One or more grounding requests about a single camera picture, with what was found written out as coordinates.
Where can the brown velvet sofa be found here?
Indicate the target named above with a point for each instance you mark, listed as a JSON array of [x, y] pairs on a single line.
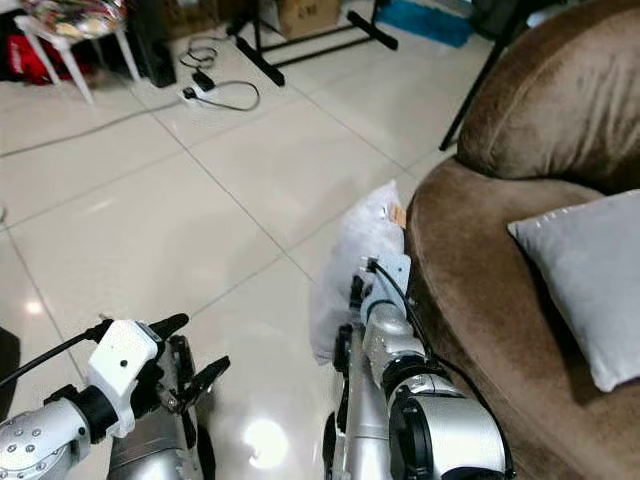
[[490, 300]]

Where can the silver robot right leg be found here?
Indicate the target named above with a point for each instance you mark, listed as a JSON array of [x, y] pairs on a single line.
[[365, 420]]

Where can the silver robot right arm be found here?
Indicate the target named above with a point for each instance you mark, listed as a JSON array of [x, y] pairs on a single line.
[[445, 430]]

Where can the black floor mat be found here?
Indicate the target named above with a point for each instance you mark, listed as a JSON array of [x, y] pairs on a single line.
[[8, 360]]

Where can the black metal stand frame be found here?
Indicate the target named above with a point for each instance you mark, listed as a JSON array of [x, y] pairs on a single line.
[[272, 60]]

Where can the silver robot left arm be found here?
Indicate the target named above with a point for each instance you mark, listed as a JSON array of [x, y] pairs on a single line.
[[40, 440]]

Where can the grey cushion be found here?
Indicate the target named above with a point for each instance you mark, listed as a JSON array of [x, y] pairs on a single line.
[[585, 285]]

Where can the white power strip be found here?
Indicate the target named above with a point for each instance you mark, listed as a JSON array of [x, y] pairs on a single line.
[[196, 88]]

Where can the black cabinet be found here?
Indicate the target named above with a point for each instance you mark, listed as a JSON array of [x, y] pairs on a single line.
[[155, 42]]

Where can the blue flat box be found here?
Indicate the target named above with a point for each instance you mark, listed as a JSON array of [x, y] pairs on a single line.
[[422, 22]]

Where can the shiny patterned bag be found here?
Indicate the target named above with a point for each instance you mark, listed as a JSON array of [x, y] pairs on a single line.
[[75, 14]]

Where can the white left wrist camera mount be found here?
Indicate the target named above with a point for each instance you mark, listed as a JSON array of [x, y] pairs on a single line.
[[122, 370]]

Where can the brown cardboard box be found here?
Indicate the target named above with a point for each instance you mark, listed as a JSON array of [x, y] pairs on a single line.
[[306, 15]]

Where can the black slanted stand leg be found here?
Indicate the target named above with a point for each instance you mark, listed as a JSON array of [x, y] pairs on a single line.
[[478, 95]]

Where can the red bag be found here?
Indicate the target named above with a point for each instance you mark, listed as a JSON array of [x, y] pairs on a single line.
[[28, 58]]

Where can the silver robot left leg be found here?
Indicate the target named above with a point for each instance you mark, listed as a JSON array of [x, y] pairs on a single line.
[[160, 450]]

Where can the silver robot leg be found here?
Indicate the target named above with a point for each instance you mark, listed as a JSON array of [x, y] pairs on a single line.
[[160, 450], [365, 420]]

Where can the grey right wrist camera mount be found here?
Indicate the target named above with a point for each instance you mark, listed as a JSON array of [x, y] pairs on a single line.
[[390, 280]]

